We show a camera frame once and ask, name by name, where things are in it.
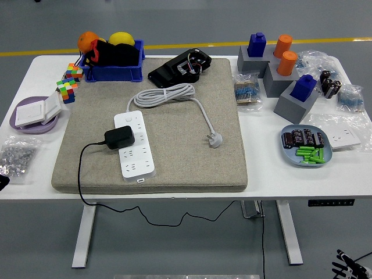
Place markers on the black capacitor bundle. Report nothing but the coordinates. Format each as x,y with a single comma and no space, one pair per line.
330,85

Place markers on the black plug adapter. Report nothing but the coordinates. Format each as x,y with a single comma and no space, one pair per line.
120,137

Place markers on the white power strip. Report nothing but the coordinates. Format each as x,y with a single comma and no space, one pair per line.
136,162

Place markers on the black pouch with red trim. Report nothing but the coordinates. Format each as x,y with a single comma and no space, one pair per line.
119,55

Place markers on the bag of striped resistors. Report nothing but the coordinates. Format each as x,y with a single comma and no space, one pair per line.
247,93

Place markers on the white table leg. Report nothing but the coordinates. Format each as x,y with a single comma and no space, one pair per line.
290,232
84,238

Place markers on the grey block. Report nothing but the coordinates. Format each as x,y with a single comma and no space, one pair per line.
275,85
249,65
289,110

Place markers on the white wall socket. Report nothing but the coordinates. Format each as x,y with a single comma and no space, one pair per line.
344,139

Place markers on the metal bracket under table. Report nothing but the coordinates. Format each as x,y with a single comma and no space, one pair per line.
252,210

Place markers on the yellow lemon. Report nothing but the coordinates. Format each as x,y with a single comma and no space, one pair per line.
122,38

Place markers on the purple tray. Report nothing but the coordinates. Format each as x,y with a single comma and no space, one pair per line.
35,130

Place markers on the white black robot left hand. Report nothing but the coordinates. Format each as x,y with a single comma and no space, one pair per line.
3,183

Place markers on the orange fruit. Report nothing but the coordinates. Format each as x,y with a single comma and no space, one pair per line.
87,42

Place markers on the green battery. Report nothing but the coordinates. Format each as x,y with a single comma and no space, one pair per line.
321,154
318,160
304,152
309,161
306,148
314,153

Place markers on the clear bag of blue resistors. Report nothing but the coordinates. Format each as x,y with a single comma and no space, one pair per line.
316,62
350,100

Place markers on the grey-brown mat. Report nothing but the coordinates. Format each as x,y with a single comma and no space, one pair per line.
189,162

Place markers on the dark brown capacitor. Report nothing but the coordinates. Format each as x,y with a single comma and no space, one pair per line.
319,139
308,137
287,140
298,137

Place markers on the black table control panel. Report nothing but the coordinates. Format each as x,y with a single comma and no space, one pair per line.
331,202

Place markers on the blue peg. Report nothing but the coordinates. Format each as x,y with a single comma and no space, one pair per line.
303,88
256,46

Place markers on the orange cylinder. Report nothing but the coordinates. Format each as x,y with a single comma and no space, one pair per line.
287,64
283,46

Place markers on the blue-grey plate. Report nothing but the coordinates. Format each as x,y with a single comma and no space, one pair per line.
289,157

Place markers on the clear plastic bag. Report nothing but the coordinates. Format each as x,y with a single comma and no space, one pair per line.
321,120

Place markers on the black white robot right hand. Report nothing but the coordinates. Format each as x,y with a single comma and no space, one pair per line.
350,266

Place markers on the blue plastic bin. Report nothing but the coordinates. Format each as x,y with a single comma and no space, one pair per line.
116,74

